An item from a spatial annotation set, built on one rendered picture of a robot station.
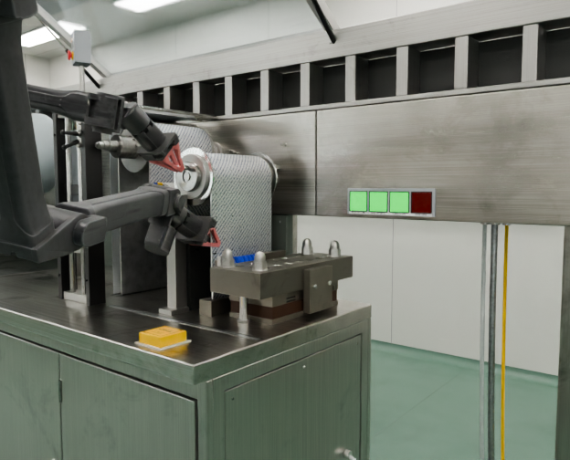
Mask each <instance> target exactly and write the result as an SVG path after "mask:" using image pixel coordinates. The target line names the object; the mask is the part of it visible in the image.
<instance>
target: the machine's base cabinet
mask: <svg viewBox="0 0 570 460"><path fill-rule="evenodd" d="M370 385H371V319H366V320H364V321H361V322H358V323H356V324H353V325H352V326H349V327H346V328H344V329H340V330H337V331H335V332H333V333H330V334H328V335H325V336H322V337H320V338H318V339H316V340H311V341H309V342H306V343H304V344H301V345H299V346H297V347H294V348H292V349H289V350H285V351H283V352H281V353H278V354H276V355H273V356H270V357H268V358H266V359H264V360H261V361H257V362H254V363H252V364H249V365H247V366H245V367H242V368H240V369H237V370H234V371H231V372H229V373H226V374H223V375H221V376H218V377H216V378H214V379H211V380H209V381H206V382H202V383H199V384H197V385H191V384H188V383H185V382H180V381H178V380H175V379H172V378H169V377H166V376H163V375H161V374H158V373H155V372H152V371H147V370H145V369H142V368H139V367H136V366H133V365H131V364H127V363H124V362H121V361H116V360H114V359H111V358H108V357H105V356H102V355H99V354H97V353H94V352H91V351H88V350H84V349H81V348H78V347H75V346H72V345H69V344H67V343H64V342H61V341H58V340H53V339H51V338H48V337H45V336H42V335H39V334H36V333H34V332H31V331H28V330H25V329H20V328H18V327H15V326H12V325H9V324H6V323H4V322H1V321H0V460H348V459H346V458H344V457H343V453H344V451H345V450H346V449H347V450H350V451H352V453H353V457H354V458H355V459H356V460H369V455H370Z"/></svg>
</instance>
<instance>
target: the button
mask: <svg viewBox="0 0 570 460"><path fill-rule="evenodd" d="M139 339H140V342H141V343H145V344H148V345H152V346H154V347H158V348H162V347H166V346H169V345H173V344H175V343H179V342H182V341H185V340H186V330H182V329H176V328H172V327H168V326H162V327H159V328H155V329H148V330H145V331H141V332H140V333H139Z"/></svg>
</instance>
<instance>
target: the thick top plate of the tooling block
mask: <svg viewBox="0 0 570 460"><path fill-rule="evenodd" d="M328 255H329V254H324V253H314V252H313V254H312V255H303V254H301V253H297V254H291V255H286V256H285V257H279V258H273V259H268V260H266V261H267V269H268V270H267V271H252V268H253V261H254V260H252V261H247V262H240V263H235V267H231V268H223V267H210V291H211V292H216V293H221V294H227V295H232V296H238V297H243V298H253V299H258V300H262V299H265V298H272V297H276V296H279V295H283V294H287V293H291V292H294V291H298V290H302V289H304V269H307V268H312V267H320V266H325V265H329V266H332V282H333V281H337V280H341V279H345V278H348V277H352V276H353V256H345V255H341V256H340V257H331V256H328Z"/></svg>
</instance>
